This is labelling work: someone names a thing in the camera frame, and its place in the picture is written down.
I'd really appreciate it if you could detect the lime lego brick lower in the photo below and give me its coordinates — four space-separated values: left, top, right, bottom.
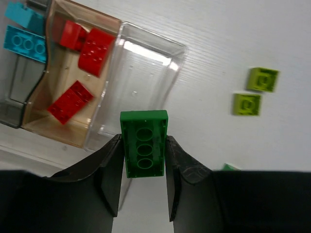
232 93 261 116

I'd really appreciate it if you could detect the small cyan lego brick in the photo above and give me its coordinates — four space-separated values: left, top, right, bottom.
4 2 44 35

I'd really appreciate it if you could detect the clear plastic bin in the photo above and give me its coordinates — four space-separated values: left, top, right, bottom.
85 22 187 207

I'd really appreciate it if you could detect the small red lego brick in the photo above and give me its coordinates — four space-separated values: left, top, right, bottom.
59 20 88 52

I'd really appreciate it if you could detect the lime lego brick upper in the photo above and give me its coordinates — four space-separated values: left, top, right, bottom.
246 67 279 93

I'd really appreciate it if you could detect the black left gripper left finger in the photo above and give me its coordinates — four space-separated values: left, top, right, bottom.
0 135 124 233

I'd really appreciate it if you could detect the long green lego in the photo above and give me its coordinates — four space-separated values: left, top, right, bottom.
120 110 169 178

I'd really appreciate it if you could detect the small green lego brick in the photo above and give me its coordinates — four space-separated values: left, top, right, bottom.
221 163 240 171

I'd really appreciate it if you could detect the lime lego brick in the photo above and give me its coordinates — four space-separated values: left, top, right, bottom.
246 67 279 93
232 93 261 116

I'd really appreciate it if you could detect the long cyan lego brick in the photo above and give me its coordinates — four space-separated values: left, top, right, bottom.
3 25 47 64

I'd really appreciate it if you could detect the smoky grey plastic bin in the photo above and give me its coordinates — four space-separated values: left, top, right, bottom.
0 0 51 128

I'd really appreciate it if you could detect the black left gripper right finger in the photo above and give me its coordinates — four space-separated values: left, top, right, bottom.
165 136 311 233

